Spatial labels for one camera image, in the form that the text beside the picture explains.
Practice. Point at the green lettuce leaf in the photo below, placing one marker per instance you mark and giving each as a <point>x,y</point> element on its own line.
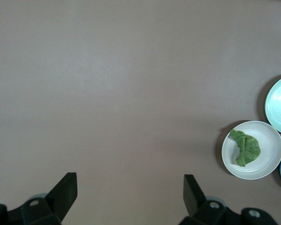
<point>248,150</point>

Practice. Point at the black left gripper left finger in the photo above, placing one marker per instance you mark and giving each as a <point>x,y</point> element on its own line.
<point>58,201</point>

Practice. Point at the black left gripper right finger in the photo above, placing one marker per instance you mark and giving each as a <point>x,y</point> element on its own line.
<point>196,199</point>

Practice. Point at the pale beige plate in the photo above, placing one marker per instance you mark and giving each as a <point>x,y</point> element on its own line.
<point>269,154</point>

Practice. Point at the mint green plate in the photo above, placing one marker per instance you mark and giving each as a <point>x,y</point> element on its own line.
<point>279,105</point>

